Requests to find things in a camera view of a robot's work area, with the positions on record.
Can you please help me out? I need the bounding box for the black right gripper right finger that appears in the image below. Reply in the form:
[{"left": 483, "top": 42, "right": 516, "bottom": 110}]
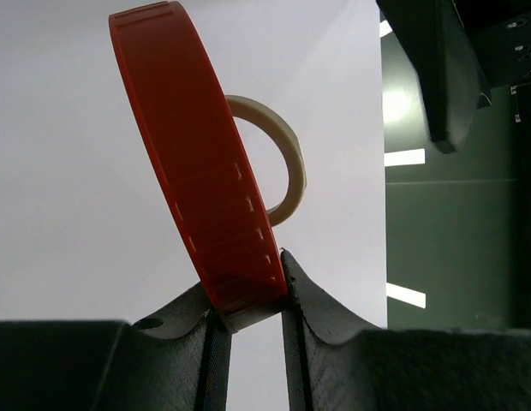
[{"left": 281, "top": 251, "right": 531, "bottom": 410}]

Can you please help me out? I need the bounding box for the red round lid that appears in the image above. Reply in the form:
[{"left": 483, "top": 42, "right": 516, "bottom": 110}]
[{"left": 109, "top": 2, "right": 307, "bottom": 332}]

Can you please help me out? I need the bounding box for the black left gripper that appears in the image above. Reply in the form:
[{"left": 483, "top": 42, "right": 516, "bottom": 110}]
[{"left": 377, "top": 0, "right": 531, "bottom": 154}]

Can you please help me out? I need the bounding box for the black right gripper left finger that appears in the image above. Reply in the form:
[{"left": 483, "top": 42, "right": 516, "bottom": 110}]
[{"left": 0, "top": 285, "right": 231, "bottom": 410}]

